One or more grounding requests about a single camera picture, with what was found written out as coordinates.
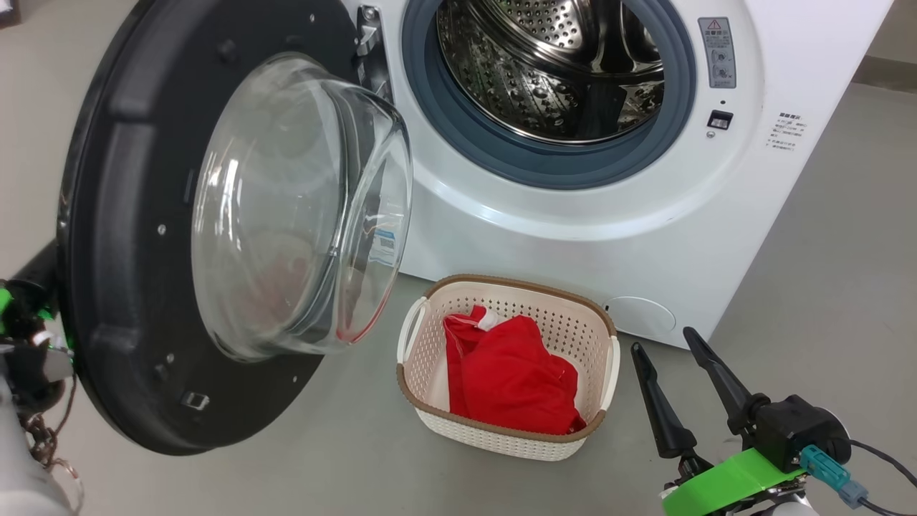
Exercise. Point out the red garment with white trim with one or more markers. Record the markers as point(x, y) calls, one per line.
point(516, 380)

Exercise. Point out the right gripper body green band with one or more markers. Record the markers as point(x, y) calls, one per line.
point(795, 430)

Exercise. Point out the blue energy label sticker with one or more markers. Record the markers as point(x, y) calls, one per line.
point(385, 247)

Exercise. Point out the white front-load washing machine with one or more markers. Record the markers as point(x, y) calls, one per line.
point(573, 236)

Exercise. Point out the grey rubber door gasket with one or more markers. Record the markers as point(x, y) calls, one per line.
point(458, 129)

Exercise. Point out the printed text label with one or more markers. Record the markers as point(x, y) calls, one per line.
point(786, 132)

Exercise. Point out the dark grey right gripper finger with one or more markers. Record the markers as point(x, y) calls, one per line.
point(663, 412)
point(720, 380)

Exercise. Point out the metal door hinge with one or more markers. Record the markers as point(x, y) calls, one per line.
point(369, 36)

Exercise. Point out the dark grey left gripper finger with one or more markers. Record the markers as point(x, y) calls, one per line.
point(39, 265)

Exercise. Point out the grey warning sticker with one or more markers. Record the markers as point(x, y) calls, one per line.
point(717, 50)

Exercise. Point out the black round glass washer door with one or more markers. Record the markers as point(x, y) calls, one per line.
point(129, 215)

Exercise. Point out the steel perforated washer drum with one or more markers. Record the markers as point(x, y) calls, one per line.
point(530, 72)

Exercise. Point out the white perforated basket brown rim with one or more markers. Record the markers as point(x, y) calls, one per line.
point(501, 441)

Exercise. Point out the round white filter cover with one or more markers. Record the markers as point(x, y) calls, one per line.
point(642, 317)

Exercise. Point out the black door latch socket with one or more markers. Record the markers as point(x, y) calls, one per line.
point(720, 120)

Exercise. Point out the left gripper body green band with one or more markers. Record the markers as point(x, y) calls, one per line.
point(29, 358)

